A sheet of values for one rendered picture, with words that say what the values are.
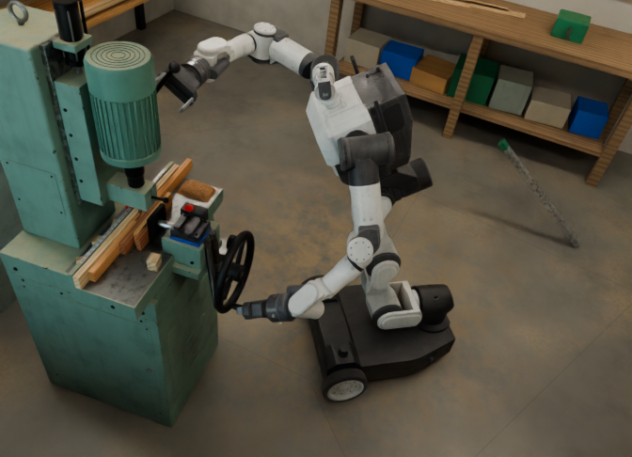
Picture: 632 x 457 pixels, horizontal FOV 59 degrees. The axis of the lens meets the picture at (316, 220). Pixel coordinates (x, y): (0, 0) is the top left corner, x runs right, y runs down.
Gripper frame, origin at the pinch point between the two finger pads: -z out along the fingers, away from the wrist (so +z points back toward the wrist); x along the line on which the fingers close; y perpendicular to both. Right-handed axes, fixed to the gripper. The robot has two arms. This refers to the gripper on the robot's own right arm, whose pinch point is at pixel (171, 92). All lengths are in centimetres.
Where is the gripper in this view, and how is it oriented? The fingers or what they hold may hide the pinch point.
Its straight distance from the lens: 174.9
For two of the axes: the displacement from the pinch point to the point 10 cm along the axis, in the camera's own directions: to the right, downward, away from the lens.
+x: 7.1, 6.5, 2.6
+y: -6.3, 4.4, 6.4
